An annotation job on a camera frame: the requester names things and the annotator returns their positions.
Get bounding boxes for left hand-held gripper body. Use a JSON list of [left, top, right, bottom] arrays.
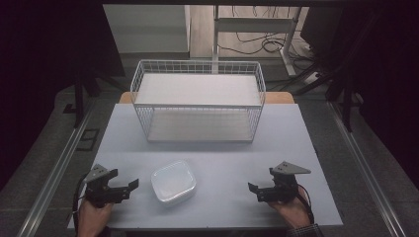
[[83, 163, 130, 209]]

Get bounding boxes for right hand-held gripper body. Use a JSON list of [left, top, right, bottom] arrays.
[[256, 160, 312, 203]]

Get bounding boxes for white plastic square container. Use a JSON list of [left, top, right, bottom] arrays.
[[150, 159, 198, 204]]

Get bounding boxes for white wire basket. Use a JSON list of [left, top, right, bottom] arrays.
[[129, 59, 267, 144]]

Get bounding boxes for person's left hand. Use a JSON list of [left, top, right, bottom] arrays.
[[77, 197, 116, 237]]

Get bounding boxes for person's right hand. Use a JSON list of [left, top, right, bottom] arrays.
[[267, 186, 312, 230]]

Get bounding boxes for person's checked sleeve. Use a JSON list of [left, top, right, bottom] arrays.
[[286, 222, 326, 237]]

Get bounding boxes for black metal stand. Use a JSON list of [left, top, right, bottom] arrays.
[[292, 11, 379, 133], [62, 64, 127, 130]]

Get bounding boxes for white power strip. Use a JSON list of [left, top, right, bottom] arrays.
[[303, 71, 321, 86]]

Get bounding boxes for dark curtain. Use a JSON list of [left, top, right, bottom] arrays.
[[0, 0, 126, 192], [300, 4, 419, 191]]

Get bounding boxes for white cabinet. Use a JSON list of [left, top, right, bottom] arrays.
[[102, 4, 192, 54]]

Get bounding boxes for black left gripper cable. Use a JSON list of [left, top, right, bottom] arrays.
[[71, 173, 89, 233]]

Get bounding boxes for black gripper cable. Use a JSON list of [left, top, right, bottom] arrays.
[[71, 173, 89, 233], [295, 183, 315, 226]]

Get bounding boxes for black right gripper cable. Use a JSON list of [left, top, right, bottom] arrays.
[[295, 183, 315, 226]]

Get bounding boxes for black floor bracket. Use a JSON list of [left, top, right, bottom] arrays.
[[76, 127, 101, 153]]

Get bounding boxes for aluminium floor rail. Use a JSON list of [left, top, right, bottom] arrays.
[[15, 97, 97, 237], [326, 101, 409, 237]]

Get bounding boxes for black floor cables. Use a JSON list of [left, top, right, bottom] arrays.
[[217, 5, 319, 64]]

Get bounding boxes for white metal desk frame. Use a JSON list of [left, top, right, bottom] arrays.
[[211, 5, 303, 78]]

